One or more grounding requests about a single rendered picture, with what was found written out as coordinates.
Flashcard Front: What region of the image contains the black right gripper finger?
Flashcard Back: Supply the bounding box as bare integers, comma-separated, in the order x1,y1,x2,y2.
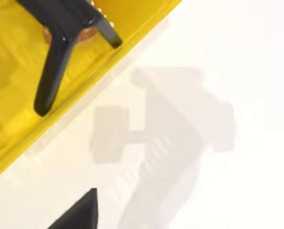
45,187,98,229

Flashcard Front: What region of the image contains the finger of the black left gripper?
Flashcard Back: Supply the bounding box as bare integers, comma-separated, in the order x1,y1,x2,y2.
33,32,79,117
93,16,123,50

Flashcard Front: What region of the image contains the yellow plastic bin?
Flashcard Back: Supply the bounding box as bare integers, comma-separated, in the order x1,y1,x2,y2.
0,0,188,185

